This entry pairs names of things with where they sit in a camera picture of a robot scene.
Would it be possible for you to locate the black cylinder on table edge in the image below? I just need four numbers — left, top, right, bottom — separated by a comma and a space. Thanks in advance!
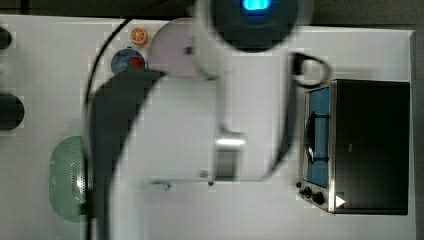
0, 93, 25, 131

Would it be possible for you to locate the round grey plate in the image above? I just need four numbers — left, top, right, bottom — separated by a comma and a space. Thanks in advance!
147, 18, 214, 81

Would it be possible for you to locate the toy orange half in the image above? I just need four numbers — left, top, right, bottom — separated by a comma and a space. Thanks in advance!
130, 28, 148, 46

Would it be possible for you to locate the green oval dish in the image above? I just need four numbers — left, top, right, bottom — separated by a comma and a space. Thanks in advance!
49, 136, 92, 223

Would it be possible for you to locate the small blue bowl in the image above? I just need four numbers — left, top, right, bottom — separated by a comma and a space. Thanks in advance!
111, 48, 147, 75

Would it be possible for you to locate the upper toy strawberry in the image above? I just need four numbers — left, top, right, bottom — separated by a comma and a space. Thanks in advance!
128, 57, 144, 69

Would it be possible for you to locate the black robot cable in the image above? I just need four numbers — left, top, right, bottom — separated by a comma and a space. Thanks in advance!
259, 52, 332, 183

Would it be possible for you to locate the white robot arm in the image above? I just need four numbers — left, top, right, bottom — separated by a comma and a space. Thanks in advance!
84, 0, 313, 240

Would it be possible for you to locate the black toaster oven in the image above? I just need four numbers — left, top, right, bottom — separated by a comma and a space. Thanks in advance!
296, 79, 411, 215

